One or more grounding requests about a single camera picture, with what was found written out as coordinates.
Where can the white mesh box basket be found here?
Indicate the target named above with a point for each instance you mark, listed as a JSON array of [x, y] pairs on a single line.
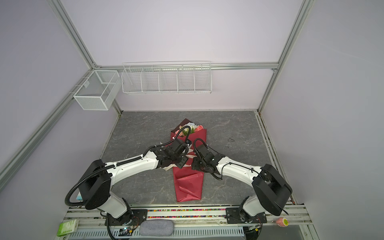
[[99, 90]]

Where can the red wrapping paper sheet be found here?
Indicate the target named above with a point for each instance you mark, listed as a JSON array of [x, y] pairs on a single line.
[[188, 183]]

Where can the white wire shelf basket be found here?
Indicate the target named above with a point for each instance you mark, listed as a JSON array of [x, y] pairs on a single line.
[[167, 77]]

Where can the cream ribbon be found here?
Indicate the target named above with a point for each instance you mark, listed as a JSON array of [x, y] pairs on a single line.
[[186, 161]]

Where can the grey foam pad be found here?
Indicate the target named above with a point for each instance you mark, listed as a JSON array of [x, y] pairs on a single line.
[[157, 228]]

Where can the pink round object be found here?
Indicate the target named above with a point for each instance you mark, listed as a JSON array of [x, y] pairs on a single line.
[[282, 222]]

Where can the green white packet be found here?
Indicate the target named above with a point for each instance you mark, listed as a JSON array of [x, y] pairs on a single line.
[[67, 228]]

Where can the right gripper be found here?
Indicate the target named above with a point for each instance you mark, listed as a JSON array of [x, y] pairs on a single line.
[[194, 164]]

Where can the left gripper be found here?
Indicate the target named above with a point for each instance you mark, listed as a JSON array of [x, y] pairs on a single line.
[[183, 161]]

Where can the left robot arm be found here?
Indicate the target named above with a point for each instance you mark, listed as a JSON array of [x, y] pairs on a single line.
[[94, 189]]

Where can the single pink fake rose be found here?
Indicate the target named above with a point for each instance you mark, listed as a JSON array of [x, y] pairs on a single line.
[[199, 128]]

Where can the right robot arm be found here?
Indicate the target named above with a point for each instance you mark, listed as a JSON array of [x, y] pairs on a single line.
[[272, 191]]

